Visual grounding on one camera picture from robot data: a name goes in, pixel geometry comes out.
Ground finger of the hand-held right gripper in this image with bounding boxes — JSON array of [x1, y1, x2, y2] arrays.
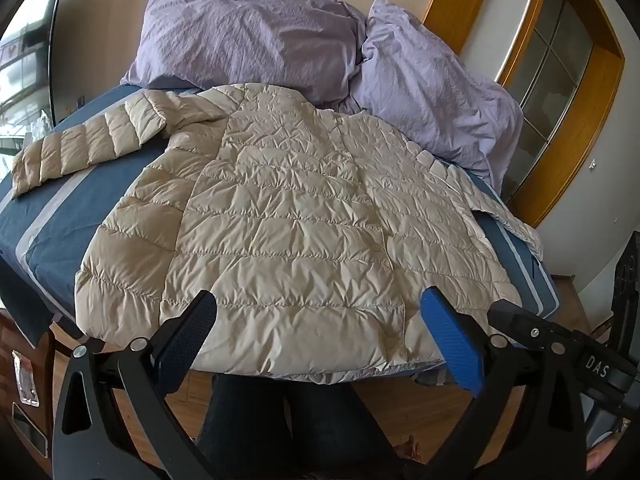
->
[[487, 300, 576, 356]]

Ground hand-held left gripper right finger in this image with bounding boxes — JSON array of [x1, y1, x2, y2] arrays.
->
[[421, 287, 591, 480]]

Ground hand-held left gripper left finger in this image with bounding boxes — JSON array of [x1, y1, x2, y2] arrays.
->
[[52, 289, 218, 480]]

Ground beige quilted down jacket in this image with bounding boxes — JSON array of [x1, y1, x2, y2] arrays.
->
[[11, 82, 545, 378]]

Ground person's legs in dark pants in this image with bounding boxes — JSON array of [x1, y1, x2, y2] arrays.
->
[[197, 372, 406, 480]]

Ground wooden nightstand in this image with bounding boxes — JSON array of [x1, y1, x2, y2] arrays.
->
[[0, 307, 57, 466]]

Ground bed with blue striped sheet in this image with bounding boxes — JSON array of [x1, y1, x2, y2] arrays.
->
[[0, 82, 561, 386]]

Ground light lilac pillow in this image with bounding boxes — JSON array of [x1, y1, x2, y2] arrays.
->
[[345, 0, 525, 191]]

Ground dark purple pillow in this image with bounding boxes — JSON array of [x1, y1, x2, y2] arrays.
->
[[121, 0, 368, 106]]

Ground black framed window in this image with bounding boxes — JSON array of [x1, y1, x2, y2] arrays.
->
[[0, 0, 69, 161]]

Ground wooden framed glass door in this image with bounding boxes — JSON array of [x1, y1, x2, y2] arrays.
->
[[424, 0, 627, 229]]

